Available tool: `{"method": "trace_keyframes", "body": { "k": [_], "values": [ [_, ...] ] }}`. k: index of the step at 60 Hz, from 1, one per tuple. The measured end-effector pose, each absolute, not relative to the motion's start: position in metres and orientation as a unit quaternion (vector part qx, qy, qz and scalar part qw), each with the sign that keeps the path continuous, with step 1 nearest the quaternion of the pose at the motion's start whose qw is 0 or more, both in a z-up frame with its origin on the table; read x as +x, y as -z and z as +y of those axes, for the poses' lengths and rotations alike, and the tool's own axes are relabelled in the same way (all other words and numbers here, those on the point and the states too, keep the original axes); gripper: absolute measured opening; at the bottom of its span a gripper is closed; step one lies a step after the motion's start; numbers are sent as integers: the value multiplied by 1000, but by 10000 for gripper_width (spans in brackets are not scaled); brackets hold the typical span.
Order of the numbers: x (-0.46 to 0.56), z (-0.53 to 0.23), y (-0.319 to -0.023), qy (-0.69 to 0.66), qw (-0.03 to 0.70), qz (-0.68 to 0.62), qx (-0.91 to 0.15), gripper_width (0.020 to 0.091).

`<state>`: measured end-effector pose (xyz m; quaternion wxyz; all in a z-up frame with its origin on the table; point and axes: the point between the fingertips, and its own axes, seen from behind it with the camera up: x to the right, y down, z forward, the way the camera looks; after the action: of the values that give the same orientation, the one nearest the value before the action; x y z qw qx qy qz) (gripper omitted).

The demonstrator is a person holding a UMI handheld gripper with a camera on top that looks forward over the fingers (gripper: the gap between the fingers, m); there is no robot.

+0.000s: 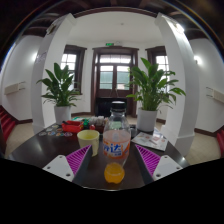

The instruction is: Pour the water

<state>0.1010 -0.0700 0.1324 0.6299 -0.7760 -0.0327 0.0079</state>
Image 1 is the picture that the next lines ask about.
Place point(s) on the dark wooden glazed door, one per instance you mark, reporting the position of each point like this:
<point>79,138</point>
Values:
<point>114,76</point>

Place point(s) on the orange drink plastic bottle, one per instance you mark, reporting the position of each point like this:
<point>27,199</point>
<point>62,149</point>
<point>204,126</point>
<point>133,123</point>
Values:
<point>116,146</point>

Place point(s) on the pale yellow cup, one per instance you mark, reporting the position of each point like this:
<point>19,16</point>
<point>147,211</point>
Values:
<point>87,138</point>

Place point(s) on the green exit sign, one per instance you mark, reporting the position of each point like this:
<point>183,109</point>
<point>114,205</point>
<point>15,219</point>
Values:
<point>109,44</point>

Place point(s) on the dark framed wide window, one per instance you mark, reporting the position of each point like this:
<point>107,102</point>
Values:
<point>70,63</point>

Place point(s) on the small potted green plant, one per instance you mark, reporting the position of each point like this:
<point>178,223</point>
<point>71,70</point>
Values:
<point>61,88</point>

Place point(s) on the white wall radiator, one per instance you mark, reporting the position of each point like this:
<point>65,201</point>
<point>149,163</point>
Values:
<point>216,95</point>
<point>14,88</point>

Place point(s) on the red box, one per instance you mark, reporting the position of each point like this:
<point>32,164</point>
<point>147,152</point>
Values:
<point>71,127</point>

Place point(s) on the black chair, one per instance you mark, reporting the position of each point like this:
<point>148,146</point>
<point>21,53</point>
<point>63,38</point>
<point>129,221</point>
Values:
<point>103,106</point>

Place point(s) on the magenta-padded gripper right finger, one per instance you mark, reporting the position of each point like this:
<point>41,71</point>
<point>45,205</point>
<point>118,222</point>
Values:
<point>166,166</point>

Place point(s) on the tray of wrapped snacks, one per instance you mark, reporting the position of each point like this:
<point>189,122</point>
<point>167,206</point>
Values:
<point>98,121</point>

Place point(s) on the dark framed narrow window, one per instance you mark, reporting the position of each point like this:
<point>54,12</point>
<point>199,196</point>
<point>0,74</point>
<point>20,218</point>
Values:
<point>161,61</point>

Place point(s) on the large potted green plant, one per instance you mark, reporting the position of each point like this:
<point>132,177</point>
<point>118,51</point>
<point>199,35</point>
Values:
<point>150,90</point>

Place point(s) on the small red ball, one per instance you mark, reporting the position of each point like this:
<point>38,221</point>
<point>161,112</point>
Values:
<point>92,127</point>

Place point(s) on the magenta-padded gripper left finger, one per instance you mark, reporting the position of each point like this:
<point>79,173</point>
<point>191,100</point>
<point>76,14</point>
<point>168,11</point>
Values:
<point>56,166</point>

